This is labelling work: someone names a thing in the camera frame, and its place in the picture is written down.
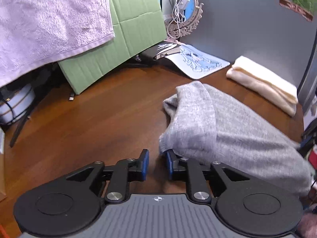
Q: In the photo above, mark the printed mouse pad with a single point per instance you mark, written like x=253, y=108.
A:
x=198, y=62

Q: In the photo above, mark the green cardboard sheet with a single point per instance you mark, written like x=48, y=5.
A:
x=133, y=29

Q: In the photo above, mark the cardboard box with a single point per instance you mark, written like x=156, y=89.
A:
x=2, y=166

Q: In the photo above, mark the white round device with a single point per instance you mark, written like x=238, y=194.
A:
x=19, y=101

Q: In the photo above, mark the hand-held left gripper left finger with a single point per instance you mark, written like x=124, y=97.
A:
x=144, y=166

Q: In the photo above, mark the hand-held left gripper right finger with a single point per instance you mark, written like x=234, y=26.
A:
x=170, y=166

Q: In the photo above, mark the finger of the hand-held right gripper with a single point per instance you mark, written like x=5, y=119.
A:
x=308, y=142

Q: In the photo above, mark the grey refrigerator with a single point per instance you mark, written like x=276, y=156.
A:
x=247, y=24

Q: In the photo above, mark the cream folded garment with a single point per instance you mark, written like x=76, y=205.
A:
x=265, y=84

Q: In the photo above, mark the grey ribbed shirt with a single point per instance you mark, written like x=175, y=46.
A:
x=235, y=133

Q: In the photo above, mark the brown ribbon sticker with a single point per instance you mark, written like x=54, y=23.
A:
x=296, y=8

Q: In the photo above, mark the pink towel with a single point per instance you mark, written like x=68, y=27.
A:
x=49, y=24

